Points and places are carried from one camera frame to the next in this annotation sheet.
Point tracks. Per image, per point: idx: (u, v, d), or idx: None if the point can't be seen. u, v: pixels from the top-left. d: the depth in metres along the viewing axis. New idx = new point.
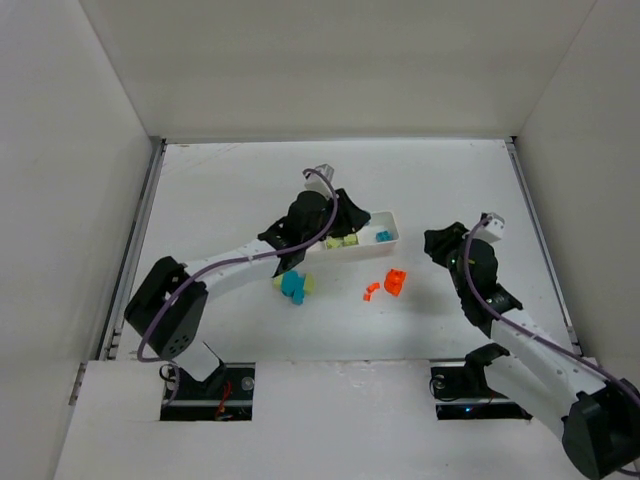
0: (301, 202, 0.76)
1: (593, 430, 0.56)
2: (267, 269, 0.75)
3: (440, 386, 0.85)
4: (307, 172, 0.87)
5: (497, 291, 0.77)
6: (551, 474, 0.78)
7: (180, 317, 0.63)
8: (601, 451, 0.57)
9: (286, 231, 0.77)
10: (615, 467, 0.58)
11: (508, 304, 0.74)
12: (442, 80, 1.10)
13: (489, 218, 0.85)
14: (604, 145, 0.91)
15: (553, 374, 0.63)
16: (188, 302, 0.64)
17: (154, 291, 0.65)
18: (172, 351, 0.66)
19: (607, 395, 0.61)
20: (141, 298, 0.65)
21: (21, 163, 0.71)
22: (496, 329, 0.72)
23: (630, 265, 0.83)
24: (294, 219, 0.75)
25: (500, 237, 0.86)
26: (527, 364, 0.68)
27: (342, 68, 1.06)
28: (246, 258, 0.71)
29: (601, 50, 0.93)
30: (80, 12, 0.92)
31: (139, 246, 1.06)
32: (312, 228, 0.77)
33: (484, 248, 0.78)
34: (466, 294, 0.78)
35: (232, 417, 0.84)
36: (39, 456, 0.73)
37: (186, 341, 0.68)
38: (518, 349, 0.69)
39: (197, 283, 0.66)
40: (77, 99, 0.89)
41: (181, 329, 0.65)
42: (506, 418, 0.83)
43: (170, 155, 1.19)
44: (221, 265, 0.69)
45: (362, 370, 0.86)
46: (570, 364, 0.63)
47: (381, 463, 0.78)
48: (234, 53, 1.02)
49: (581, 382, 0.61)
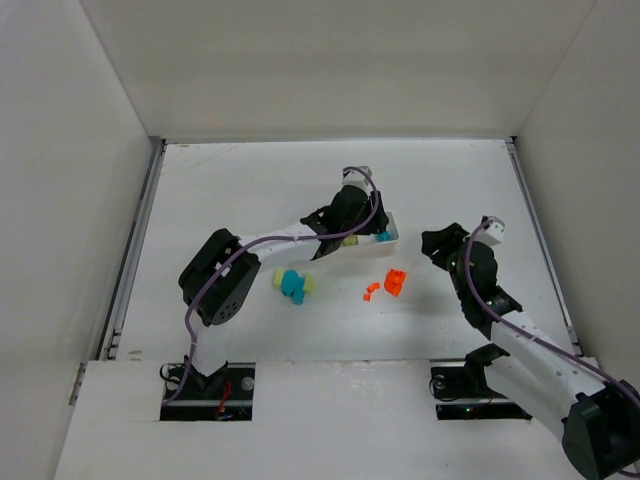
0: (346, 194, 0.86)
1: (592, 432, 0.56)
2: (304, 252, 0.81)
3: (440, 386, 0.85)
4: (347, 171, 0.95)
5: (497, 293, 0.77)
6: (550, 474, 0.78)
7: (233, 283, 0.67)
8: (601, 452, 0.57)
9: (327, 219, 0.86)
10: (615, 469, 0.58)
11: (508, 306, 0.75)
12: (444, 79, 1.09)
13: (489, 221, 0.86)
14: (605, 146, 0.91)
15: (553, 375, 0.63)
16: (241, 269, 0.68)
17: (210, 259, 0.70)
18: (221, 317, 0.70)
19: (607, 396, 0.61)
20: (197, 266, 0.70)
21: (21, 163, 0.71)
22: (495, 331, 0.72)
23: (630, 266, 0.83)
24: (338, 207, 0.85)
25: (501, 241, 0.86)
26: (527, 366, 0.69)
27: (343, 68, 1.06)
28: (292, 238, 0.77)
29: (602, 50, 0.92)
30: (79, 10, 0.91)
31: (139, 245, 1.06)
32: (350, 220, 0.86)
33: (483, 251, 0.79)
34: (467, 296, 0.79)
35: (232, 417, 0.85)
36: (40, 456, 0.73)
37: (234, 308, 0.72)
38: (517, 350, 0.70)
39: (249, 254, 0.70)
40: (76, 98, 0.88)
41: (233, 295, 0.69)
42: (504, 418, 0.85)
43: (169, 154, 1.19)
44: (271, 241, 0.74)
45: (363, 370, 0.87)
46: (569, 365, 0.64)
47: (381, 463, 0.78)
48: (234, 53, 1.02)
49: (581, 383, 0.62)
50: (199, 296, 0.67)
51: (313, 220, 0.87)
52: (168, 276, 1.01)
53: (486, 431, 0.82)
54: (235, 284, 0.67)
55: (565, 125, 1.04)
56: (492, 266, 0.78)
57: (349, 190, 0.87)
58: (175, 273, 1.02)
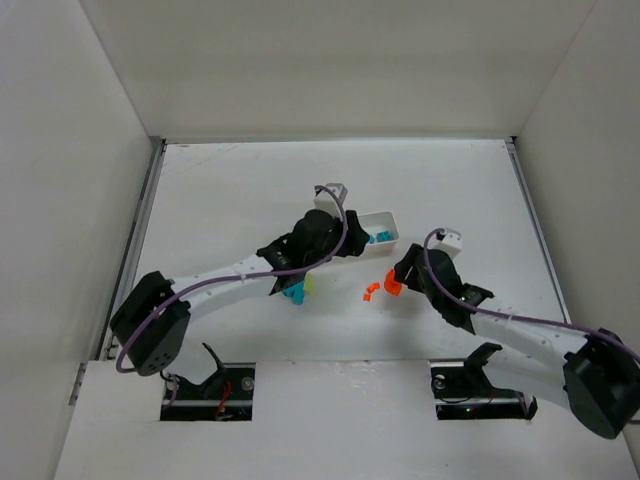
0: (309, 221, 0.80)
1: (590, 385, 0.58)
2: (259, 288, 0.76)
3: (439, 386, 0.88)
4: (318, 189, 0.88)
5: (466, 287, 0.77)
6: (551, 473, 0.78)
7: (159, 336, 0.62)
8: (608, 403, 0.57)
9: (289, 248, 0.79)
10: (626, 418, 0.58)
11: (481, 296, 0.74)
12: (443, 79, 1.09)
13: (442, 231, 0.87)
14: (605, 146, 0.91)
15: (540, 345, 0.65)
16: (168, 320, 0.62)
17: (141, 303, 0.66)
18: (151, 368, 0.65)
19: (594, 348, 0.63)
20: (125, 311, 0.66)
21: (20, 163, 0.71)
22: (476, 322, 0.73)
23: (631, 267, 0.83)
24: (299, 237, 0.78)
25: (459, 248, 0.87)
26: (513, 345, 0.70)
27: (343, 68, 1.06)
28: (239, 277, 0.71)
29: (602, 51, 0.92)
30: (79, 10, 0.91)
31: (139, 245, 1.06)
32: (316, 248, 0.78)
33: (437, 253, 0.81)
34: (438, 299, 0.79)
35: (232, 417, 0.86)
36: (39, 456, 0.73)
37: (168, 358, 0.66)
38: (500, 333, 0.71)
39: (180, 303, 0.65)
40: (76, 98, 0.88)
41: (162, 347, 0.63)
42: (505, 418, 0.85)
43: (170, 155, 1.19)
44: (210, 284, 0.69)
45: (362, 370, 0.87)
46: (550, 330, 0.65)
47: (381, 463, 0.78)
48: (233, 53, 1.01)
49: (566, 344, 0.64)
50: (125, 345, 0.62)
51: (275, 249, 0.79)
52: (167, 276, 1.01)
53: (486, 431, 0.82)
54: (162, 336, 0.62)
55: (565, 125, 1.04)
56: (448, 263, 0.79)
57: (314, 218, 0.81)
58: (174, 273, 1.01)
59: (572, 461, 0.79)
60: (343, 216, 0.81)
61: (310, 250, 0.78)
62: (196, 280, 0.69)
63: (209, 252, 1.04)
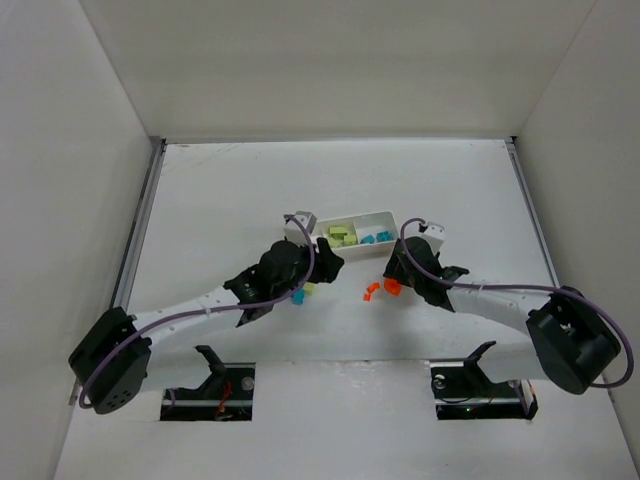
0: (276, 251, 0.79)
1: (553, 339, 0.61)
2: (224, 322, 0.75)
3: (440, 386, 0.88)
4: (287, 217, 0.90)
5: (444, 268, 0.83)
6: (552, 473, 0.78)
7: (120, 373, 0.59)
8: (572, 356, 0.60)
9: (256, 280, 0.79)
10: (592, 371, 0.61)
11: (456, 272, 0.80)
12: (443, 79, 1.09)
13: (424, 224, 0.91)
14: (604, 146, 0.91)
15: (507, 307, 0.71)
16: (128, 357, 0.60)
17: (101, 339, 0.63)
18: (110, 406, 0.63)
19: (559, 307, 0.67)
20: (85, 348, 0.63)
21: (20, 163, 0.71)
22: (454, 296, 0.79)
23: (631, 266, 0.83)
24: (265, 269, 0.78)
25: (442, 239, 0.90)
26: (488, 314, 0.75)
27: (342, 68, 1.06)
28: (204, 310, 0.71)
29: (601, 50, 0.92)
30: (79, 10, 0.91)
31: (139, 246, 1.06)
32: (284, 279, 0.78)
33: (416, 242, 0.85)
34: (419, 281, 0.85)
35: (232, 417, 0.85)
36: (39, 456, 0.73)
37: (127, 395, 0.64)
38: (474, 302, 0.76)
39: (141, 340, 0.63)
40: (76, 97, 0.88)
41: (122, 384, 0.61)
42: (506, 418, 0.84)
43: (170, 155, 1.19)
44: (173, 319, 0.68)
45: (362, 370, 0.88)
46: (516, 293, 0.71)
47: (380, 463, 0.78)
48: (233, 53, 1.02)
49: (530, 303, 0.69)
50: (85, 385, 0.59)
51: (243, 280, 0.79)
52: (167, 276, 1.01)
53: (486, 431, 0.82)
54: (123, 372, 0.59)
55: (565, 126, 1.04)
56: (424, 246, 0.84)
57: (281, 248, 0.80)
58: (175, 273, 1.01)
59: (572, 460, 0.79)
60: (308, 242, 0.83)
61: (277, 281, 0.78)
62: (159, 316, 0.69)
63: (209, 252, 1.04)
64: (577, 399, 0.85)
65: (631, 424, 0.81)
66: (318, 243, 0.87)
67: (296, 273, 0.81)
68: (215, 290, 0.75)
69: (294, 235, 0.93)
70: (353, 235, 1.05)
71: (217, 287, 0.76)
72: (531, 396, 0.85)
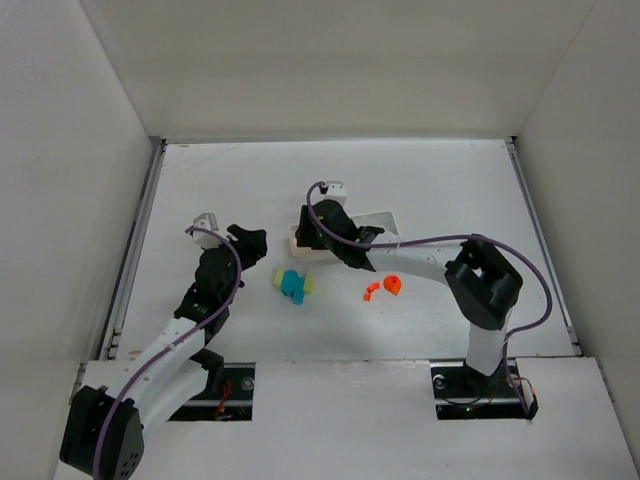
0: (204, 265, 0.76)
1: (471, 287, 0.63)
2: (194, 347, 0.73)
3: (440, 386, 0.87)
4: (189, 231, 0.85)
5: (360, 230, 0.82)
6: (552, 473, 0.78)
7: (119, 445, 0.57)
8: (485, 298, 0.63)
9: (201, 295, 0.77)
10: (505, 308, 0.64)
11: (372, 233, 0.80)
12: (442, 80, 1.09)
13: (323, 185, 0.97)
14: (604, 146, 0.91)
15: (424, 262, 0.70)
16: (119, 429, 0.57)
17: (83, 425, 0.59)
18: (123, 473, 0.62)
19: (470, 254, 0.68)
20: (72, 440, 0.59)
21: (20, 164, 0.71)
22: (374, 260, 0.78)
23: (630, 266, 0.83)
24: (204, 283, 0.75)
25: (344, 194, 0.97)
26: (407, 271, 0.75)
27: (342, 68, 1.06)
28: (168, 348, 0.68)
29: (601, 51, 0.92)
30: (80, 11, 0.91)
31: (139, 246, 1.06)
32: (225, 284, 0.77)
33: (324, 203, 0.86)
34: (337, 247, 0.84)
35: (232, 417, 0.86)
36: (39, 456, 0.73)
37: (135, 455, 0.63)
38: (395, 262, 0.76)
39: (124, 403, 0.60)
40: (77, 98, 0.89)
41: (127, 450, 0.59)
42: (506, 418, 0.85)
43: (170, 155, 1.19)
44: (143, 370, 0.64)
45: (362, 370, 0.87)
46: (431, 248, 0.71)
47: (380, 463, 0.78)
48: (234, 53, 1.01)
49: (445, 255, 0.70)
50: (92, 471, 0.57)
51: (189, 302, 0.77)
52: (167, 276, 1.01)
53: (486, 432, 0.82)
54: (121, 443, 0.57)
55: (564, 126, 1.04)
56: (338, 210, 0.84)
57: (207, 261, 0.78)
58: (175, 273, 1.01)
59: (572, 460, 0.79)
60: (223, 239, 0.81)
61: (222, 287, 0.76)
62: (127, 376, 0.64)
63: None
64: (577, 398, 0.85)
65: (632, 425, 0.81)
66: (232, 232, 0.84)
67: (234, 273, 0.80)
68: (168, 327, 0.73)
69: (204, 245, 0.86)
70: None
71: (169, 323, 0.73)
72: (531, 396, 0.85)
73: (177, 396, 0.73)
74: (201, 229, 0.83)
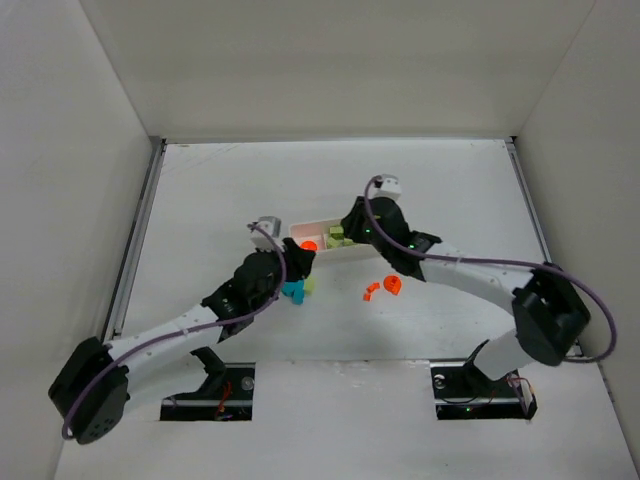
0: (247, 264, 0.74)
1: (536, 318, 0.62)
2: (208, 339, 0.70)
3: (440, 386, 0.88)
4: (250, 227, 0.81)
5: (413, 235, 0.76)
6: (551, 473, 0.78)
7: (98, 405, 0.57)
8: (551, 334, 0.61)
9: (234, 292, 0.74)
10: (569, 346, 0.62)
11: (428, 241, 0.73)
12: (443, 79, 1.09)
13: (379, 179, 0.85)
14: (605, 146, 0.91)
15: (488, 283, 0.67)
16: (105, 390, 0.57)
17: (78, 373, 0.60)
18: (93, 434, 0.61)
19: (538, 282, 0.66)
20: (61, 382, 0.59)
21: (20, 164, 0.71)
22: (426, 270, 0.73)
23: (631, 266, 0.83)
24: (241, 283, 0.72)
25: (397, 193, 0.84)
26: (464, 287, 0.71)
27: (342, 68, 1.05)
28: (181, 332, 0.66)
29: (601, 51, 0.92)
30: (79, 10, 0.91)
31: (139, 245, 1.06)
32: (260, 290, 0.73)
33: (383, 201, 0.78)
34: (384, 251, 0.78)
35: (232, 416, 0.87)
36: (39, 457, 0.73)
37: (110, 422, 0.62)
38: (450, 276, 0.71)
39: (119, 368, 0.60)
40: (77, 98, 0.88)
41: (104, 413, 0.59)
42: (503, 418, 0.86)
43: (170, 155, 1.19)
44: (148, 345, 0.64)
45: (361, 370, 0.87)
46: (497, 269, 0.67)
47: (380, 463, 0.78)
48: (233, 53, 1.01)
49: (512, 279, 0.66)
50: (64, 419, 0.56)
51: (220, 296, 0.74)
52: (167, 276, 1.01)
53: (486, 432, 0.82)
54: (101, 405, 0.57)
55: (564, 127, 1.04)
56: (396, 210, 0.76)
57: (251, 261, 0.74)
58: (175, 273, 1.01)
59: (572, 460, 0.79)
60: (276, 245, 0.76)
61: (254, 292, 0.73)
62: (134, 343, 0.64)
63: (209, 252, 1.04)
64: (577, 398, 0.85)
65: (631, 424, 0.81)
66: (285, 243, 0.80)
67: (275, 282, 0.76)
68: (193, 310, 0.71)
69: (259, 243, 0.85)
70: None
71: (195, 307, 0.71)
72: (531, 396, 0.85)
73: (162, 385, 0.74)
74: (262, 232, 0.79)
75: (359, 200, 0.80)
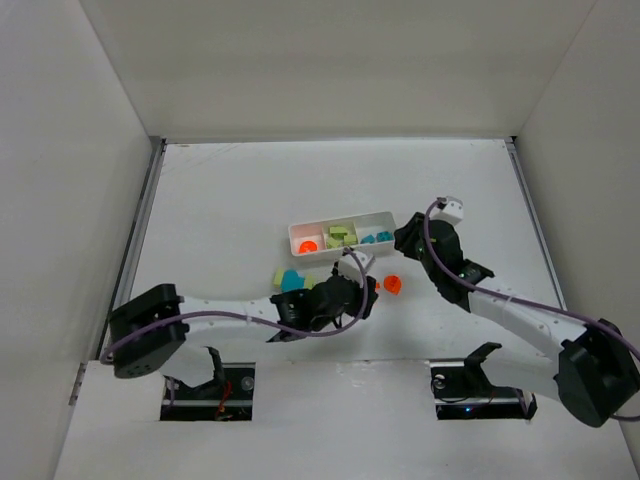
0: (329, 284, 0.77)
1: (583, 375, 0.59)
2: (260, 332, 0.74)
3: (440, 386, 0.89)
4: (345, 250, 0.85)
5: (466, 263, 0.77)
6: (551, 473, 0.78)
7: (149, 348, 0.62)
8: (596, 393, 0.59)
9: (302, 304, 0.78)
10: (613, 409, 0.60)
11: (480, 274, 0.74)
12: (443, 79, 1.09)
13: (443, 200, 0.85)
14: (605, 145, 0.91)
15: (536, 329, 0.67)
16: (162, 339, 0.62)
17: (145, 309, 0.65)
18: (129, 373, 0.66)
19: (590, 339, 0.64)
20: (128, 310, 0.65)
21: (20, 164, 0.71)
22: (474, 301, 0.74)
23: (631, 266, 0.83)
24: (315, 299, 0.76)
25: (458, 218, 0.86)
26: (509, 327, 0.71)
27: (342, 68, 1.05)
28: (244, 317, 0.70)
29: (602, 51, 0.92)
30: (80, 10, 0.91)
31: (139, 245, 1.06)
32: (326, 312, 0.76)
33: (438, 225, 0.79)
34: (436, 274, 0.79)
35: (232, 417, 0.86)
36: (39, 457, 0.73)
37: (147, 368, 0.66)
38: (498, 314, 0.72)
39: (180, 324, 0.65)
40: (77, 98, 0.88)
41: (147, 359, 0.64)
42: (506, 418, 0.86)
43: (170, 155, 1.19)
44: (214, 316, 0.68)
45: (362, 370, 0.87)
46: (549, 317, 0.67)
47: (380, 463, 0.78)
48: (233, 53, 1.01)
49: (563, 331, 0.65)
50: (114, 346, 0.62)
51: (288, 300, 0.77)
52: (167, 276, 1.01)
53: (486, 431, 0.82)
54: (152, 350, 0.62)
55: (564, 127, 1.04)
56: (454, 237, 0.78)
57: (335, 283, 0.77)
58: (175, 273, 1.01)
59: (572, 460, 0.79)
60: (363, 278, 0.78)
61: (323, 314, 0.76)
62: (201, 307, 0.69)
63: (209, 252, 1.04)
64: None
65: (631, 424, 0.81)
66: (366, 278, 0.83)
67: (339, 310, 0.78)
68: (260, 302, 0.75)
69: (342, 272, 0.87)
70: (353, 235, 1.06)
71: (263, 300, 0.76)
72: (531, 396, 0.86)
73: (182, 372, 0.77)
74: (354, 258, 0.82)
75: (419, 218, 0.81)
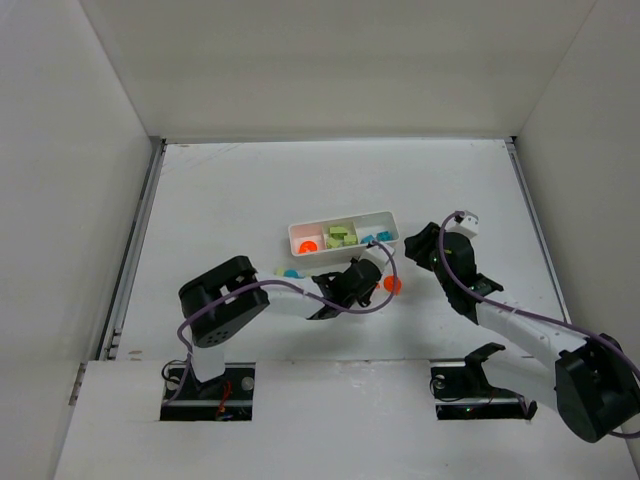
0: (360, 267, 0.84)
1: (580, 385, 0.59)
2: (306, 308, 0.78)
3: (440, 386, 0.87)
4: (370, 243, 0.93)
5: (478, 277, 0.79)
6: (549, 472, 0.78)
7: (232, 314, 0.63)
8: (592, 406, 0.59)
9: (335, 285, 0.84)
10: (610, 426, 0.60)
11: (490, 287, 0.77)
12: (444, 79, 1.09)
13: (462, 214, 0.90)
14: (605, 145, 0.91)
15: (537, 340, 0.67)
16: (246, 304, 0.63)
17: (222, 280, 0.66)
18: (207, 342, 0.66)
19: (592, 352, 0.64)
20: (205, 281, 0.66)
21: (20, 165, 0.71)
22: (481, 312, 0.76)
23: (631, 266, 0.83)
24: (349, 278, 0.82)
25: (475, 232, 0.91)
26: (514, 339, 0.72)
27: (343, 68, 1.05)
28: (302, 289, 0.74)
29: (601, 51, 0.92)
30: (79, 10, 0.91)
31: (139, 245, 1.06)
32: (358, 293, 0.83)
33: (455, 237, 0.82)
34: (449, 285, 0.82)
35: (232, 417, 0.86)
36: (38, 457, 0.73)
37: (224, 337, 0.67)
38: (502, 325, 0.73)
39: (261, 290, 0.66)
40: (77, 99, 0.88)
41: (228, 326, 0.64)
42: (506, 418, 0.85)
43: (169, 155, 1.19)
44: (284, 285, 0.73)
45: (363, 370, 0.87)
46: (550, 329, 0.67)
47: (380, 463, 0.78)
48: (233, 53, 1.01)
49: (563, 343, 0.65)
50: (193, 316, 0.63)
51: (323, 282, 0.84)
52: (167, 276, 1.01)
53: (486, 431, 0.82)
54: (234, 315, 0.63)
55: (564, 127, 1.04)
56: (468, 251, 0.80)
57: (366, 265, 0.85)
58: (174, 273, 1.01)
59: (570, 460, 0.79)
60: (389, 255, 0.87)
61: (356, 293, 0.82)
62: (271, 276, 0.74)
63: (209, 252, 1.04)
64: None
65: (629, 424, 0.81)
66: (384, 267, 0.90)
67: (370, 291, 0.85)
68: (306, 280, 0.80)
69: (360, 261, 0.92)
70: (354, 235, 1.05)
71: (309, 279, 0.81)
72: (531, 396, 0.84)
73: (205, 370, 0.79)
74: (383, 249, 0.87)
75: (437, 229, 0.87)
